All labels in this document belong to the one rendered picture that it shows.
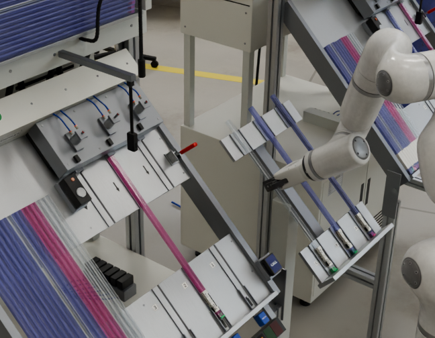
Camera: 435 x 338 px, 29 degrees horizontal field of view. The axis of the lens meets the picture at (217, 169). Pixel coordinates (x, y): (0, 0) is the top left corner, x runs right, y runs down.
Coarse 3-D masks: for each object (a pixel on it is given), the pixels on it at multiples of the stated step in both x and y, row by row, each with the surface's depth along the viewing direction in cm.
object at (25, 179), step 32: (0, 160) 192; (32, 160) 197; (96, 160) 208; (128, 160) 213; (160, 160) 219; (0, 192) 189; (32, 192) 193; (96, 192) 203; (128, 192) 209; (160, 192) 215; (96, 224) 199
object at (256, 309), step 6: (270, 294) 218; (276, 294) 218; (264, 300) 215; (270, 300) 216; (258, 306) 213; (252, 312) 211; (246, 318) 210; (234, 324) 209; (240, 324) 208; (228, 330) 205; (234, 330) 206; (222, 336) 203; (228, 336) 204
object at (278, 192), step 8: (232, 128) 231; (240, 136) 231; (240, 144) 231; (248, 152) 230; (256, 160) 230; (264, 168) 231; (264, 176) 230; (280, 192) 230; (280, 200) 230; (288, 208) 229; (296, 216) 229; (304, 224) 230; (304, 232) 229; (312, 240) 228
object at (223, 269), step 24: (192, 264) 210; (216, 264) 215; (240, 264) 219; (168, 288) 203; (192, 288) 207; (216, 288) 211; (240, 288) 216; (264, 288) 220; (144, 312) 196; (168, 312) 200; (192, 312) 204; (240, 312) 212; (168, 336) 197; (192, 336) 201; (216, 336) 205
